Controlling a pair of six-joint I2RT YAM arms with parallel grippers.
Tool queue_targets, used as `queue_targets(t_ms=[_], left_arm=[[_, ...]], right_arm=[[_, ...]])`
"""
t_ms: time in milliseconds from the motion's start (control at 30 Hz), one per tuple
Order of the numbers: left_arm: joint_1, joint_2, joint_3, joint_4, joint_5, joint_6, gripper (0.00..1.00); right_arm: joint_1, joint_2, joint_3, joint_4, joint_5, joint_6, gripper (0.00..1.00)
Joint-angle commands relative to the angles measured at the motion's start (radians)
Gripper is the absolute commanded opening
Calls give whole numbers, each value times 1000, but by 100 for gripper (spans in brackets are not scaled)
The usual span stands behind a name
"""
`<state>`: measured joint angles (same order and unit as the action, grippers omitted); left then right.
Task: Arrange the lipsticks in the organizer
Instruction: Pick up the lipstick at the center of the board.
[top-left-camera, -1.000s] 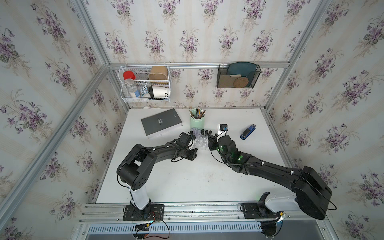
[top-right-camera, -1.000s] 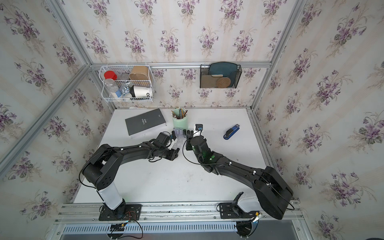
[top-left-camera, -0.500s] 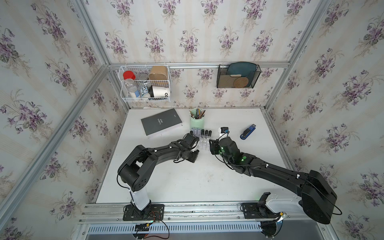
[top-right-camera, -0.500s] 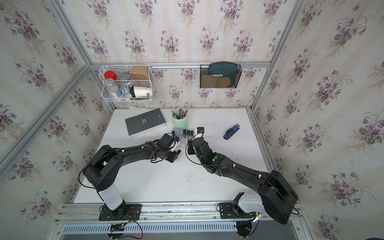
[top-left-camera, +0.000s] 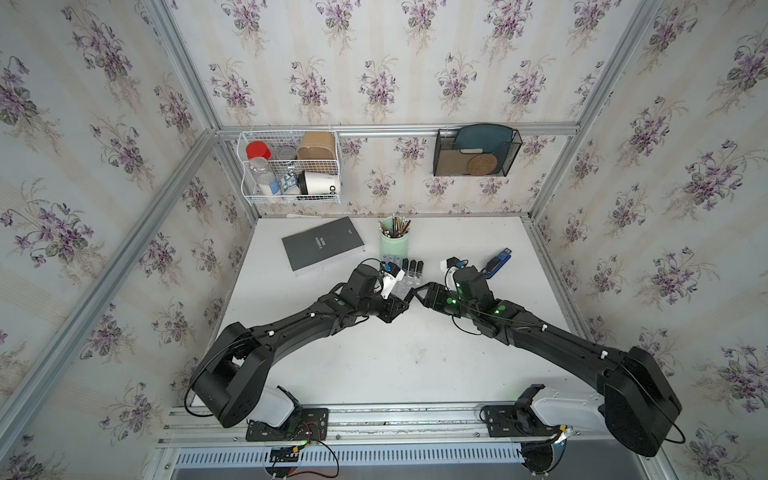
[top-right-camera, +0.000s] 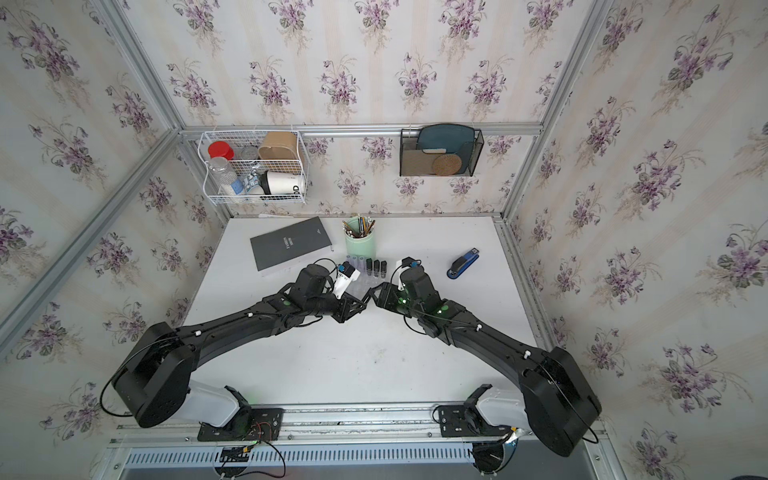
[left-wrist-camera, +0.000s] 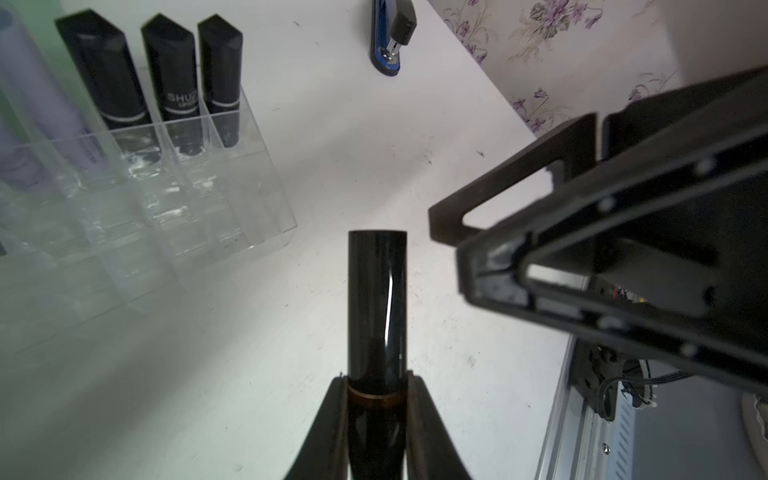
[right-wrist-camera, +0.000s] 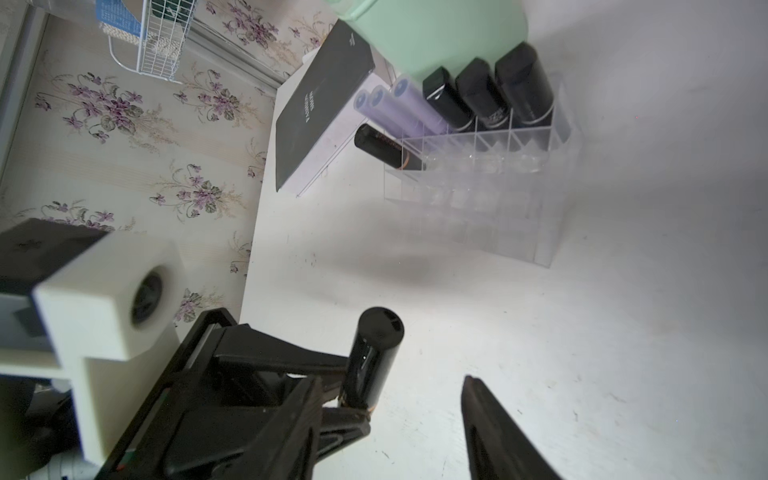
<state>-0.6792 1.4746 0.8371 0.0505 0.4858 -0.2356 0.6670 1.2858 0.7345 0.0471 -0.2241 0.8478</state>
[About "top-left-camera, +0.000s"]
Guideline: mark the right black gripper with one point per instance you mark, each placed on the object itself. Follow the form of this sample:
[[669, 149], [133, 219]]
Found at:
[[430, 300]]

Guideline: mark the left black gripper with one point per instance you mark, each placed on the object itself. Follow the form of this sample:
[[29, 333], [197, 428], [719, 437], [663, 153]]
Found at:
[[395, 305]]

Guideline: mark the clear acrylic lipstick organizer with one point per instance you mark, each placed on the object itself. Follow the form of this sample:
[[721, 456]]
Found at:
[[414, 281]]

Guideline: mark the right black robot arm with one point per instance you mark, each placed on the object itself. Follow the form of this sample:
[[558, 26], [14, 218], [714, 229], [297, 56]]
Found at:
[[639, 405]]

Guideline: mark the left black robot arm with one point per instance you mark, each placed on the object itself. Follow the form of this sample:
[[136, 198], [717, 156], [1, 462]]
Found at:
[[232, 375]]

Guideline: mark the teal plate in organizer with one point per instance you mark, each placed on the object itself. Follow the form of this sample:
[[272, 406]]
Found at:
[[490, 139]]

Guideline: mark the blue black stapler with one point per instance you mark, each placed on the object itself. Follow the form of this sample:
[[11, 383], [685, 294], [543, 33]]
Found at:
[[492, 267]]

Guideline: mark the green pen cup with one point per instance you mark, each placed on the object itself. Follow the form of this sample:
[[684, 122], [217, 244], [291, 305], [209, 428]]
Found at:
[[394, 233]]

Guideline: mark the dark grey notebook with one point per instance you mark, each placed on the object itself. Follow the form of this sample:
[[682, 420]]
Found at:
[[322, 244]]

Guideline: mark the round woven coaster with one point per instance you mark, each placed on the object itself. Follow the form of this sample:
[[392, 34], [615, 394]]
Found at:
[[483, 164]]

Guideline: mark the white cylindrical cup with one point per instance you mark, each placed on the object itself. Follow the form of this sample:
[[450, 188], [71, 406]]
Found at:
[[318, 184]]

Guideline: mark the clear plastic bottle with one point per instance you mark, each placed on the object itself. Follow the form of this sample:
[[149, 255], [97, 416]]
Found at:
[[264, 176]]

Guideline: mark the red lidded jar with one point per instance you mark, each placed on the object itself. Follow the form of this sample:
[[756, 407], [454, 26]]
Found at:
[[258, 149]]

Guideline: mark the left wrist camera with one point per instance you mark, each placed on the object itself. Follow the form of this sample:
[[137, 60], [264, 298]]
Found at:
[[367, 280]]

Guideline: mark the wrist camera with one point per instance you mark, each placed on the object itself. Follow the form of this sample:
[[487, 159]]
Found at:
[[367, 280], [466, 283]]

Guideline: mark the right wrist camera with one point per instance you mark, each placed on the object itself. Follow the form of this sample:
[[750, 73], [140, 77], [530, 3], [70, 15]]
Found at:
[[466, 283]]

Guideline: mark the black mesh wall organizer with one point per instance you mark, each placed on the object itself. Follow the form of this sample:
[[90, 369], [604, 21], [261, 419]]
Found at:
[[450, 162]]

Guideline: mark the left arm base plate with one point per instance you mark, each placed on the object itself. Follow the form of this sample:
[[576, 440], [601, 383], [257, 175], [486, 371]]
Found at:
[[303, 424]]

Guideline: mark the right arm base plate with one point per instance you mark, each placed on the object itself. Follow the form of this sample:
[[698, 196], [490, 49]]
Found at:
[[511, 421]]

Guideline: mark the white wire wall basket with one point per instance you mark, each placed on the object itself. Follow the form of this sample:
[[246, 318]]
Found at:
[[286, 166]]

